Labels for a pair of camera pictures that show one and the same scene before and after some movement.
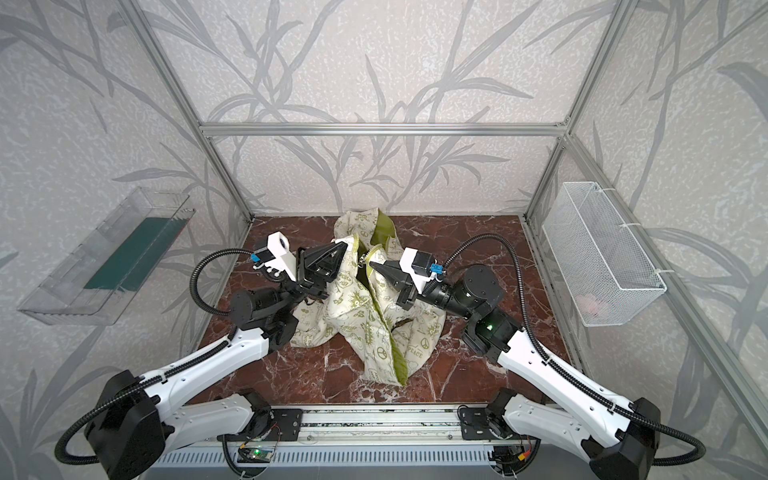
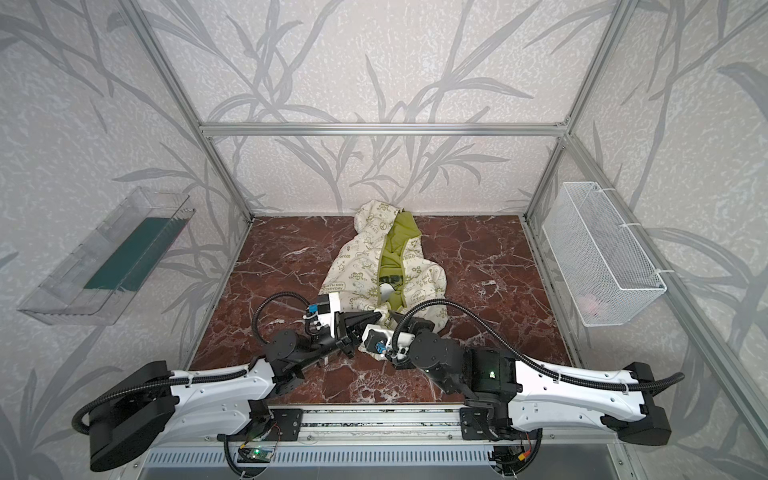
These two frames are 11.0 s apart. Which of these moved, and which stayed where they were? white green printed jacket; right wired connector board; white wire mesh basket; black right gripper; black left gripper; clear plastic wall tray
Moved: black right gripper; white green printed jacket; black left gripper
Stayed: right wired connector board; clear plastic wall tray; white wire mesh basket
